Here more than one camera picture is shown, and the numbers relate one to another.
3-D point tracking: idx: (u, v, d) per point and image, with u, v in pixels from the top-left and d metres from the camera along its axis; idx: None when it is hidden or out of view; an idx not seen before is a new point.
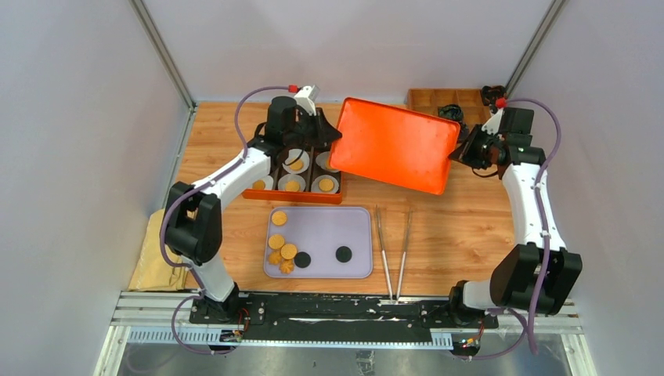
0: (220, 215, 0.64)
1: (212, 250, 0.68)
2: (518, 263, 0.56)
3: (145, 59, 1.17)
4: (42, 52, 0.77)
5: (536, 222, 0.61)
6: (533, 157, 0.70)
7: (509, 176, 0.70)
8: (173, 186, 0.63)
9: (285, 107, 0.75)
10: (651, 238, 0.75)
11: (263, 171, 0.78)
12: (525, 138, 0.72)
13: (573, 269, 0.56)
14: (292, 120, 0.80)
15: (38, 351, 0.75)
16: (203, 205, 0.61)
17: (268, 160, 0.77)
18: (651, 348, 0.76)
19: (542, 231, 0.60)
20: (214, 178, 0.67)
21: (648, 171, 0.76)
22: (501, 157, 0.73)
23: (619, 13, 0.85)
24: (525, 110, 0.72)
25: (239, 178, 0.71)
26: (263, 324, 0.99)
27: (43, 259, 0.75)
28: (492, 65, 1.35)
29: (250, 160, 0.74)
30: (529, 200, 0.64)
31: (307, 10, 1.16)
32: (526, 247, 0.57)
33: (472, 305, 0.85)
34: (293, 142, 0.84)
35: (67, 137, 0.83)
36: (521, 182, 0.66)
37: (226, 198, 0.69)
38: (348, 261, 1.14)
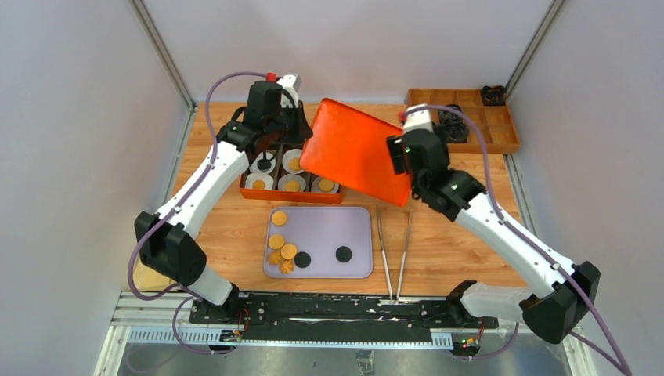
0: (193, 241, 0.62)
1: (197, 269, 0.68)
2: (563, 310, 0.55)
3: (145, 59, 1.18)
4: (43, 51, 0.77)
5: (539, 259, 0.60)
6: (463, 180, 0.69)
7: (463, 219, 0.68)
8: (138, 217, 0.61)
9: (269, 89, 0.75)
10: (651, 239, 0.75)
11: (242, 164, 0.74)
12: (438, 167, 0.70)
13: (594, 276, 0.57)
14: (275, 106, 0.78)
15: (37, 351, 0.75)
16: (170, 238, 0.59)
17: (243, 156, 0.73)
18: (651, 349, 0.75)
19: (551, 265, 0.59)
20: (178, 204, 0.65)
21: (648, 171, 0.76)
22: (442, 204, 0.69)
23: (619, 13, 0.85)
24: (431, 142, 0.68)
25: (209, 188, 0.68)
26: (263, 324, 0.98)
27: (42, 258, 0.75)
28: (492, 65, 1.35)
29: (222, 164, 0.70)
30: (511, 237, 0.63)
31: (307, 9, 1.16)
32: (557, 293, 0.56)
33: (481, 314, 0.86)
34: (275, 132, 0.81)
35: (68, 135, 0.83)
36: (487, 222, 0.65)
37: (198, 217, 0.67)
38: (348, 261, 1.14)
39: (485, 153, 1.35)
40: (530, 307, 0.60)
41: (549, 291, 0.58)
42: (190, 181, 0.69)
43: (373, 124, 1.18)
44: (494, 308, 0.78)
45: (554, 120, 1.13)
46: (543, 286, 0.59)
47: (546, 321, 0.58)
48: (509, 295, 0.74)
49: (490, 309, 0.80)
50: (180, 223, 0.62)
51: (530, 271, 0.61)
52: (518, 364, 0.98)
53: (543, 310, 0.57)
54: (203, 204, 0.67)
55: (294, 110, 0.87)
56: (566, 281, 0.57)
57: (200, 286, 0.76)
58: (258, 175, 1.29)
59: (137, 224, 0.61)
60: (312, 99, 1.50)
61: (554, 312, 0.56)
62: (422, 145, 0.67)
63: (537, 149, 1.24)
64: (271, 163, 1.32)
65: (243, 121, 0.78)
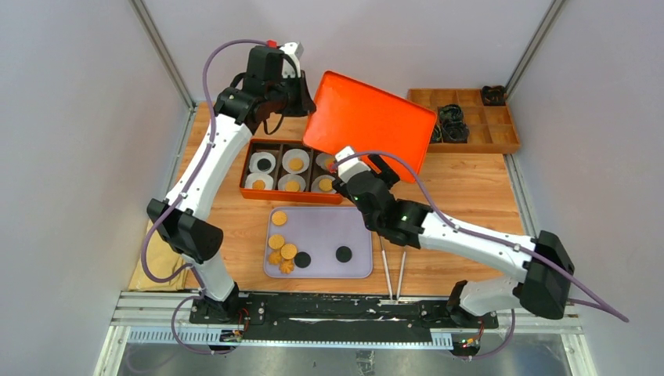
0: (207, 222, 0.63)
1: (214, 246, 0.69)
2: (543, 286, 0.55)
3: (145, 59, 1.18)
4: (43, 52, 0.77)
5: (501, 248, 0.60)
6: (415, 210, 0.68)
7: (427, 243, 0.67)
8: (148, 204, 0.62)
9: (270, 52, 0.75)
10: (651, 239, 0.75)
11: (244, 136, 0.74)
12: (388, 203, 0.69)
13: (553, 240, 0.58)
14: (276, 74, 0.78)
15: (37, 352, 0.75)
16: (183, 222, 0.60)
17: (245, 127, 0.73)
18: (651, 349, 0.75)
19: (513, 247, 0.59)
20: (184, 189, 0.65)
21: (649, 171, 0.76)
22: (402, 238, 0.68)
23: (619, 13, 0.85)
24: (377, 185, 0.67)
25: (213, 170, 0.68)
26: (263, 324, 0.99)
27: (42, 259, 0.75)
28: (492, 66, 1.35)
29: (222, 140, 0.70)
30: (472, 243, 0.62)
31: (307, 9, 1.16)
32: (532, 272, 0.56)
33: (484, 312, 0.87)
34: (276, 101, 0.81)
35: (67, 135, 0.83)
36: (444, 236, 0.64)
37: (207, 199, 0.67)
38: (348, 261, 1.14)
39: (485, 153, 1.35)
40: (521, 296, 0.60)
41: (523, 273, 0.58)
42: (193, 163, 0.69)
43: (382, 100, 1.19)
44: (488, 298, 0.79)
45: (553, 120, 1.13)
46: (517, 270, 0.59)
47: (539, 302, 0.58)
48: (499, 286, 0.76)
49: (489, 304, 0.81)
50: (189, 209, 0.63)
51: (499, 262, 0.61)
52: (519, 365, 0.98)
53: (530, 293, 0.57)
54: (208, 186, 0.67)
55: (295, 80, 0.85)
56: (533, 258, 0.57)
57: (211, 272, 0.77)
58: (258, 175, 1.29)
59: (149, 210, 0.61)
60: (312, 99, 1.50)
61: (539, 291, 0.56)
62: (372, 191, 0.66)
63: (536, 150, 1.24)
64: (271, 163, 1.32)
65: (243, 88, 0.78)
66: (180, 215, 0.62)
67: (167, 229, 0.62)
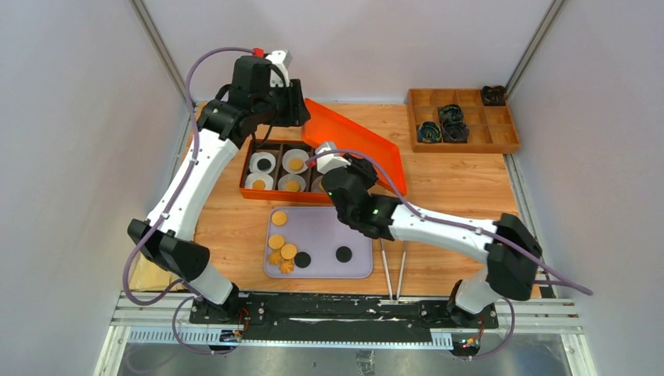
0: (189, 244, 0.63)
1: (200, 265, 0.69)
2: (503, 265, 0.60)
3: (144, 59, 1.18)
4: (43, 51, 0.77)
5: (464, 233, 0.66)
6: (387, 206, 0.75)
7: (398, 233, 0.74)
8: (129, 226, 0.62)
9: (257, 63, 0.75)
10: (651, 240, 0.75)
11: (230, 151, 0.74)
12: (362, 197, 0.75)
13: (512, 221, 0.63)
14: (262, 84, 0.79)
15: (37, 352, 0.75)
16: (164, 244, 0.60)
17: (229, 142, 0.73)
18: (651, 350, 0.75)
19: (474, 231, 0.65)
20: (166, 210, 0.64)
21: (647, 172, 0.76)
22: (376, 232, 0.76)
23: (619, 14, 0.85)
24: (351, 181, 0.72)
25: (195, 189, 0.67)
26: (263, 324, 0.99)
27: (41, 258, 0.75)
28: (492, 66, 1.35)
29: (206, 157, 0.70)
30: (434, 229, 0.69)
31: (306, 9, 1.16)
32: (493, 254, 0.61)
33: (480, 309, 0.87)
34: (264, 111, 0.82)
35: (67, 135, 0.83)
36: (411, 225, 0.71)
37: (190, 217, 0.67)
38: (348, 261, 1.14)
39: (485, 153, 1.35)
40: (489, 279, 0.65)
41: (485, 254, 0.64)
42: (177, 181, 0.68)
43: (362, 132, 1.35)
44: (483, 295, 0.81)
45: (553, 121, 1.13)
46: (480, 253, 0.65)
47: (506, 282, 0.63)
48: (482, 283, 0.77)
49: (483, 299, 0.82)
50: (171, 230, 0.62)
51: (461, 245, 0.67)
52: (518, 364, 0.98)
53: (496, 273, 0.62)
54: (191, 205, 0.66)
55: (283, 88, 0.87)
56: (492, 239, 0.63)
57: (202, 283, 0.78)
58: (258, 175, 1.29)
59: (131, 231, 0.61)
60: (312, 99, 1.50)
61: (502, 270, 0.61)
62: (344, 186, 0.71)
63: (536, 150, 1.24)
64: (271, 163, 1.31)
65: (229, 100, 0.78)
66: (162, 236, 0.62)
67: (149, 249, 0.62)
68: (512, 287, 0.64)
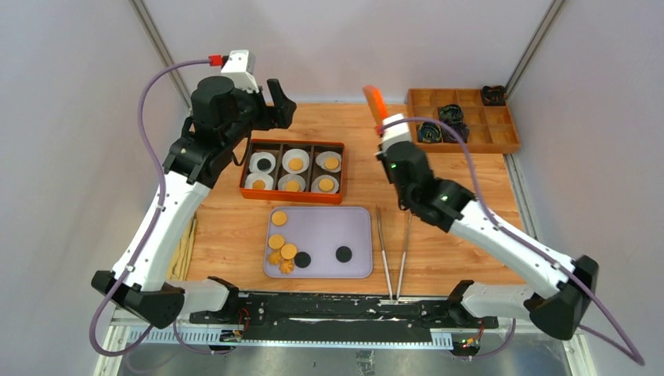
0: (158, 295, 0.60)
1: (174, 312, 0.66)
2: (571, 309, 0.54)
3: (144, 59, 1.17)
4: (44, 52, 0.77)
5: (539, 261, 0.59)
6: (454, 193, 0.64)
7: (460, 229, 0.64)
8: (93, 280, 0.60)
9: (214, 97, 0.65)
10: (651, 240, 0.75)
11: (200, 193, 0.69)
12: (427, 179, 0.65)
13: (593, 269, 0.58)
14: (226, 111, 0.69)
15: (36, 352, 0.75)
16: (129, 300, 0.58)
17: (197, 184, 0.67)
18: (651, 351, 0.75)
19: (552, 265, 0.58)
20: (131, 262, 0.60)
21: (647, 172, 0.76)
22: (434, 217, 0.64)
23: (618, 14, 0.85)
24: (419, 155, 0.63)
25: (162, 238, 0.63)
26: (263, 324, 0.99)
27: (41, 259, 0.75)
28: (492, 65, 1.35)
29: (174, 203, 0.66)
30: (507, 242, 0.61)
31: (306, 10, 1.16)
32: (565, 293, 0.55)
33: (482, 314, 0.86)
34: (236, 133, 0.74)
35: (67, 135, 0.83)
36: (481, 230, 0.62)
37: (159, 266, 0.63)
38: (348, 261, 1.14)
39: (485, 153, 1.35)
40: (536, 312, 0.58)
41: (552, 291, 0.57)
42: (142, 229, 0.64)
43: None
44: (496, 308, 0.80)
45: (553, 121, 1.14)
46: (547, 287, 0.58)
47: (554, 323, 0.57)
48: (510, 295, 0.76)
49: (495, 311, 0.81)
50: (137, 285, 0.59)
51: (532, 273, 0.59)
52: (518, 364, 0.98)
53: (552, 311, 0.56)
54: (159, 255, 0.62)
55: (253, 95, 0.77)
56: (570, 280, 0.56)
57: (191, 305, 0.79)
58: (258, 175, 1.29)
59: (95, 285, 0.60)
60: (312, 99, 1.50)
61: (562, 310, 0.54)
62: (410, 160, 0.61)
63: (536, 150, 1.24)
64: (271, 163, 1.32)
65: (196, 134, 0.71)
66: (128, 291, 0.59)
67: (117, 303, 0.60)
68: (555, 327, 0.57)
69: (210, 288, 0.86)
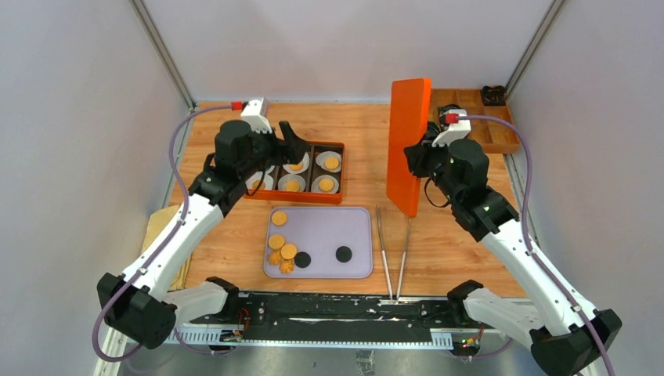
0: (161, 304, 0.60)
1: (164, 333, 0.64)
2: (576, 353, 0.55)
3: (145, 59, 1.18)
4: (44, 52, 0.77)
5: (560, 299, 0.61)
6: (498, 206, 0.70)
7: (490, 241, 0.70)
8: (100, 281, 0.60)
9: (235, 139, 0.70)
10: (651, 240, 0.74)
11: (215, 217, 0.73)
12: (478, 186, 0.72)
13: (616, 325, 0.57)
14: (245, 150, 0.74)
15: (37, 352, 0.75)
16: (135, 303, 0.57)
17: (215, 208, 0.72)
18: (651, 351, 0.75)
19: (572, 306, 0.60)
20: (144, 265, 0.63)
21: (647, 171, 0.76)
22: (471, 222, 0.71)
23: (618, 13, 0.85)
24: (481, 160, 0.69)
25: (177, 249, 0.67)
26: (263, 324, 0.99)
27: (42, 258, 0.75)
28: (492, 65, 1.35)
29: (193, 219, 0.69)
30: (534, 269, 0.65)
31: (306, 10, 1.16)
32: (575, 336, 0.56)
33: (478, 319, 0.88)
34: (251, 169, 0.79)
35: (68, 135, 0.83)
36: (514, 250, 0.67)
37: (167, 276, 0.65)
38: (348, 261, 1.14)
39: (485, 153, 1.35)
40: (543, 344, 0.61)
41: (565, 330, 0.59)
42: (160, 239, 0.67)
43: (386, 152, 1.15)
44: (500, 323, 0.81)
45: (553, 121, 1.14)
46: (560, 324, 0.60)
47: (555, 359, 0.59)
48: (519, 318, 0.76)
49: (496, 324, 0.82)
50: (146, 287, 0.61)
51: (550, 308, 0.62)
52: (518, 364, 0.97)
53: (557, 348, 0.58)
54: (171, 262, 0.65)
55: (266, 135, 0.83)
56: (584, 325, 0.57)
57: (185, 315, 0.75)
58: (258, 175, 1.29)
59: (100, 287, 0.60)
60: (312, 99, 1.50)
61: (566, 351, 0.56)
62: (470, 161, 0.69)
63: (536, 149, 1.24)
64: None
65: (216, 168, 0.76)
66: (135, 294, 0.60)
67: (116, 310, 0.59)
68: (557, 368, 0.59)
69: (205, 294, 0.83)
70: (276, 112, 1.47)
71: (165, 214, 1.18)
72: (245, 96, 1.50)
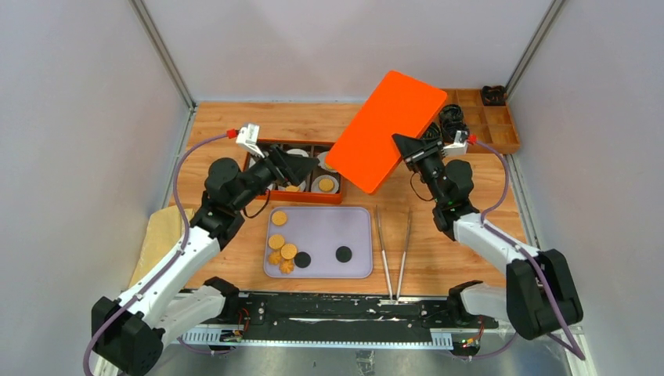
0: (152, 334, 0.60)
1: (149, 363, 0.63)
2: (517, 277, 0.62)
3: (144, 59, 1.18)
4: (44, 51, 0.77)
5: (505, 245, 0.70)
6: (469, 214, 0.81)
7: (460, 235, 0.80)
8: (98, 303, 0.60)
9: (222, 185, 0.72)
10: (651, 240, 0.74)
11: (212, 251, 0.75)
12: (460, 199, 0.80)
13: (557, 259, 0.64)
14: (237, 190, 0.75)
15: (37, 352, 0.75)
16: (127, 330, 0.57)
17: (215, 242, 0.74)
18: (651, 351, 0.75)
19: (514, 247, 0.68)
20: (141, 291, 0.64)
21: (648, 171, 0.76)
22: (443, 225, 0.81)
23: (619, 13, 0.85)
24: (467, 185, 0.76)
25: (174, 277, 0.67)
26: (263, 324, 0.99)
27: (41, 258, 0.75)
28: (492, 65, 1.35)
29: (191, 250, 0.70)
30: (487, 235, 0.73)
31: (307, 10, 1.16)
32: (516, 265, 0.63)
33: (476, 312, 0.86)
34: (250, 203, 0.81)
35: (68, 135, 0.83)
36: (470, 225, 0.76)
37: (161, 304, 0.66)
38: (348, 261, 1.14)
39: (485, 153, 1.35)
40: (508, 301, 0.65)
41: None
42: (158, 266, 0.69)
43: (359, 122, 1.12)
44: (491, 305, 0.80)
45: (553, 121, 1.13)
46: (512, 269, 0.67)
47: (518, 308, 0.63)
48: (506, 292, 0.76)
49: (488, 309, 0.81)
50: (140, 312, 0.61)
51: (501, 257, 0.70)
52: (518, 364, 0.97)
53: (510, 287, 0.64)
54: (167, 290, 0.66)
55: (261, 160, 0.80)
56: (525, 258, 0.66)
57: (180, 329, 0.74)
58: None
59: (94, 311, 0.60)
60: (312, 99, 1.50)
61: (513, 283, 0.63)
62: (457, 185, 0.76)
63: (536, 150, 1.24)
64: None
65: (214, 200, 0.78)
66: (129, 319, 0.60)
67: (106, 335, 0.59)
68: (520, 316, 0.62)
69: (203, 304, 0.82)
70: (276, 112, 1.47)
71: (165, 214, 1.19)
72: (245, 96, 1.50)
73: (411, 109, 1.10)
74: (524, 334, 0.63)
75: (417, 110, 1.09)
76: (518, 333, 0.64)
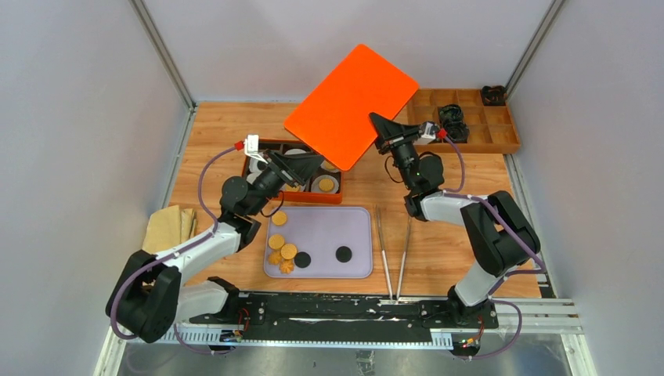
0: (180, 289, 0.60)
1: (163, 328, 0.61)
2: (470, 216, 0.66)
3: (144, 59, 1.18)
4: (44, 51, 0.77)
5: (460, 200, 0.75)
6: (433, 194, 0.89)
7: (429, 216, 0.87)
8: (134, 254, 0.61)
9: (233, 204, 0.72)
10: (651, 240, 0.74)
11: (232, 246, 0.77)
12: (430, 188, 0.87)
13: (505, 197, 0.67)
14: (251, 200, 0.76)
15: (37, 351, 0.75)
16: (161, 278, 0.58)
17: (238, 235, 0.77)
18: (651, 352, 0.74)
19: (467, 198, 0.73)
20: (178, 251, 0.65)
21: (647, 173, 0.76)
22: (413, 211, 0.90)
23: (620, 13, 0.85)
24: (438, 179, 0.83)
25: (204, 252, 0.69)
26: (263, 324, 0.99)
27: (42, 258, 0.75)
28: (492, 66, 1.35)
29: (220, 235, 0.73)
30: (447, 200, 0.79)
31: (308, 10, 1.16)
32: (469, 206, 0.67)
33: (476, 301, 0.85)
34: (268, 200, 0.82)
35: (67, 135, 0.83)
36: (437, 197, 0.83)
37: (187, 271, 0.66)
38: (348, 261, 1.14)
39: (485, 153, 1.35)
40: (473, 244, 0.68)
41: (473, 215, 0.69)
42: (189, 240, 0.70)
43: (323, 95, 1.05)
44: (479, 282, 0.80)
45: (553, 121, 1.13)
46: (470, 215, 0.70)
47: (480, 246, 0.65)
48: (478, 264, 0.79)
49: (478, 287, 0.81)
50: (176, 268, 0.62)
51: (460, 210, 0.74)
52: (518, 364, 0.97)
53: (470, 229, 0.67)
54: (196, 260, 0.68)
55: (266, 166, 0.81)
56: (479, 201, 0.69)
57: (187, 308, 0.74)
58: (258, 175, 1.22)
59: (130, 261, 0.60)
60: None
61: (470, 222, 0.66)
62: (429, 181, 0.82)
63: (537, 150, 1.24)
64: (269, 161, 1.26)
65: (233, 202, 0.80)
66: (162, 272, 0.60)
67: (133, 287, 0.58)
68: (484, 253, 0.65)
69: (208, 293, 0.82)
70: (276, 112, 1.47)
71: (166, 213, 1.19)
72: (245, 96, 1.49)
73: (380, 89, 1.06)
74: (495, 272, 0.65)
75: (388, 89, 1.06)
76: (492, 274, 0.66)
